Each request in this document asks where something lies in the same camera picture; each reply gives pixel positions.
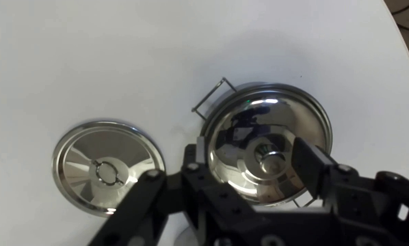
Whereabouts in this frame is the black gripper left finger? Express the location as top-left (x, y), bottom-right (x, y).
top-left (88, 136), bottom-right (225, 246)

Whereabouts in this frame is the small steel bowl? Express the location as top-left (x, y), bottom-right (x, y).
top-left (201, 82), bottom-right (334, 208)

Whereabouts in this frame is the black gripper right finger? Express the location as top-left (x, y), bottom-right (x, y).
top-left (290, 136), bottom-right (409, 246)

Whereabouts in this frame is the small steel pot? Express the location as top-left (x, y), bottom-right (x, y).
top-left (191, 77), bottom-right (336, 211)

